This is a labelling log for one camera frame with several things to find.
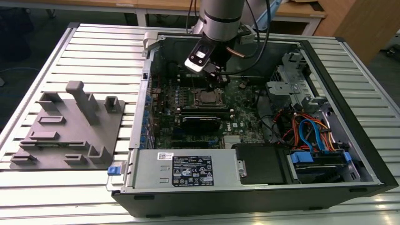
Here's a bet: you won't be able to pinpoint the black power supply label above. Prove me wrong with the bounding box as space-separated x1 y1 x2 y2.
172 155 215 188

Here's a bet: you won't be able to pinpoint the black open PC case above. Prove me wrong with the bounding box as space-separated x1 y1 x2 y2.
105 31 400 218

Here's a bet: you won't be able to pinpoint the blue data wire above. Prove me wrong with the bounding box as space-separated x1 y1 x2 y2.
297 119 329 155

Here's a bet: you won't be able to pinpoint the black CPU socket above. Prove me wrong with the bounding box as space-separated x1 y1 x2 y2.
192 88 227 108

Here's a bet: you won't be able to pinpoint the wooden desk white legs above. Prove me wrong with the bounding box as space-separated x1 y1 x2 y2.
0 0 328 36

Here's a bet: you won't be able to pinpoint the black wire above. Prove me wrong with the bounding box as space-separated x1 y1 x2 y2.
255 91 284 144

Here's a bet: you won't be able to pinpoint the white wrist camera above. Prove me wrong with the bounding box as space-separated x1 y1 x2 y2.
184 41 220 78

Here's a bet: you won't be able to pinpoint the metal socket cover frame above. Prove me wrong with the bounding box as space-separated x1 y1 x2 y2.
193 89 225 107

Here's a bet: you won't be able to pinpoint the black expansion slot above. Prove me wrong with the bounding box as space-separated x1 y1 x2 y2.
172 140 217 144
171 143 204 149

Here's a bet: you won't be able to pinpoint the silver power supply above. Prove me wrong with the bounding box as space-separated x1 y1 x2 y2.
123 149 244 188

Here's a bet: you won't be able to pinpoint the pale blue teach pendant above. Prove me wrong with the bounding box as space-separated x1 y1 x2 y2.
257 0 283 30

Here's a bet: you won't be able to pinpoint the grey parts rack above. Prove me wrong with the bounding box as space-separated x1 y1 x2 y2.
9 80 127 170

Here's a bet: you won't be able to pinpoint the orange power wire bundle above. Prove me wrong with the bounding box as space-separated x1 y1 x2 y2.
280 112 344 153

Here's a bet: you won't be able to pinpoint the hard disk in blue carrier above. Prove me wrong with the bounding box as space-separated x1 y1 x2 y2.
289 150 353 184

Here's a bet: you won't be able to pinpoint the black chair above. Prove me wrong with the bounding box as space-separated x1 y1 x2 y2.
0 6 35 62

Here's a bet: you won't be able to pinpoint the black RAM stick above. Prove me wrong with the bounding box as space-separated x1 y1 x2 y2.
180 106 235 113
180 110 236 117

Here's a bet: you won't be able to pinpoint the silver chipset heatsink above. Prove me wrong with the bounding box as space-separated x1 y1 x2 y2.
223 134 241 144

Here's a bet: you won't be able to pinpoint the green motherboard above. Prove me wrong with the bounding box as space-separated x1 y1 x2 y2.
149 77 273 150

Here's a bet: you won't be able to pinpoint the black graphics card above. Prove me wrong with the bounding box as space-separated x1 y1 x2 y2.
180 114 223 136

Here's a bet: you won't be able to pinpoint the metal drive cage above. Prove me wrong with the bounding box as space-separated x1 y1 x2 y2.
264 52 332 113

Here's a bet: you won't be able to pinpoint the wooden cabinet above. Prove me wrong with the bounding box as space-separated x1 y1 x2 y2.
315 0 400 66

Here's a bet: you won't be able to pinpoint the RAM stick with white label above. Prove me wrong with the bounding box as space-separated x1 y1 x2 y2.
179 72 209 82

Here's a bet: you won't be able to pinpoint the blue floor cable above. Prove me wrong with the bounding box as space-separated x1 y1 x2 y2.
0 66 41 74

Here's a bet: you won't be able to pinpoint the copper cable elbow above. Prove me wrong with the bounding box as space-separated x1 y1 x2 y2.
227 46 245 58

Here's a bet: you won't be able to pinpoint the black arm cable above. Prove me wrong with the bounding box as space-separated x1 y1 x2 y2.
219 0 271 75

